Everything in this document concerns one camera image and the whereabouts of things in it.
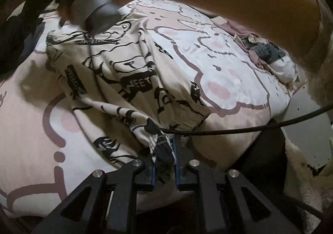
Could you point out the cream printed garment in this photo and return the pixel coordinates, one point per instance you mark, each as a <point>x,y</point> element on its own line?
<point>124,67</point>

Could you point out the bear printed blanket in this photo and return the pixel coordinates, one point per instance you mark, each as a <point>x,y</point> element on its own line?
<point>221,67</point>

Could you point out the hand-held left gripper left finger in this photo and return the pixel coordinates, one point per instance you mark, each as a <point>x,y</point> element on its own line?
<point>153,179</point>

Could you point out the blue-grey garment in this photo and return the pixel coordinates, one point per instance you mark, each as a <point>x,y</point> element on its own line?
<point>265,51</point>

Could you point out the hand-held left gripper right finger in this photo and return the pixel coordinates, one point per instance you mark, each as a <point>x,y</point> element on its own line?
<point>177,169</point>

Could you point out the white garment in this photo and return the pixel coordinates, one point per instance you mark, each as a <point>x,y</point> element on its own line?
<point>283,70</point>

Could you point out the mauve garment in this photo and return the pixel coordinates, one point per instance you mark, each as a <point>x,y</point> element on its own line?
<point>242,27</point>

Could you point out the white fluffy rug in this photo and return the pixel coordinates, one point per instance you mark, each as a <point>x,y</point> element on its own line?
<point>307,192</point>

